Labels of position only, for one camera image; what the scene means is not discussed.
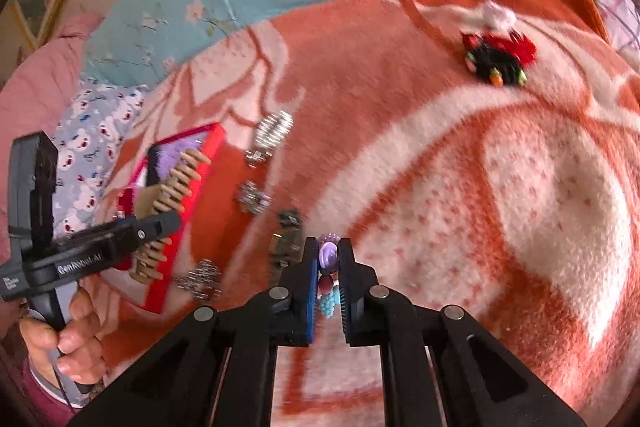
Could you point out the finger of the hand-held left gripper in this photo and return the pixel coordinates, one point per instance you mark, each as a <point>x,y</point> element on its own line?
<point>150,229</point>

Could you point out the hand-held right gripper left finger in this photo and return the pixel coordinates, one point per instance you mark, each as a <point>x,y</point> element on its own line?
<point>312,297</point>

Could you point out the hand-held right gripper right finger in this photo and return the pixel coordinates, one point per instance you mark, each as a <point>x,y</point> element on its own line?
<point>345,307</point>

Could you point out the beige hair claw clip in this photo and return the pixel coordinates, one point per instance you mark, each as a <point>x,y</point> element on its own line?
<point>167,194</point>

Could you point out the red box with white inside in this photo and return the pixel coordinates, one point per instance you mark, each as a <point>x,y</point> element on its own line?
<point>205,187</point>

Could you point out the purple organza scrunchie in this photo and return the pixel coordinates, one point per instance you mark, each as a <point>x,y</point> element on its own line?
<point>172,159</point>

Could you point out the person's left forearm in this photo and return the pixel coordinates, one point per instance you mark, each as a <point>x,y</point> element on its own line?
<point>40,402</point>

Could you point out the person's left hand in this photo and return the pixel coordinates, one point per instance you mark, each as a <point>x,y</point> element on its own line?
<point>82,342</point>

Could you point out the small dark hair clip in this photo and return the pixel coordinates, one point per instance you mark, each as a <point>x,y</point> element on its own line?
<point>285,247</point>

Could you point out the bear print pillow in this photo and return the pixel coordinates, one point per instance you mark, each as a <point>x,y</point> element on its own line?
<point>95,142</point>

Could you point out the pink quilt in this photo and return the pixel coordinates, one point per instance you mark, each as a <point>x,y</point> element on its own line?
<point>40,82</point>

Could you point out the silver sparkly ornament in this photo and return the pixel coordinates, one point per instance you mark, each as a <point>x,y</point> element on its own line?
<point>252,198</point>

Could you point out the orange and cream blanket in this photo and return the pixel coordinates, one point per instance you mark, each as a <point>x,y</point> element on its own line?
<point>450,207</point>

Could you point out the red and black hair accessory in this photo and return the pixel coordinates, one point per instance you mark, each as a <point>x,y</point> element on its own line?
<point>495,64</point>

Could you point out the white pink pompom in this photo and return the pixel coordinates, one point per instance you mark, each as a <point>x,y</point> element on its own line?
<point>497,16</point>

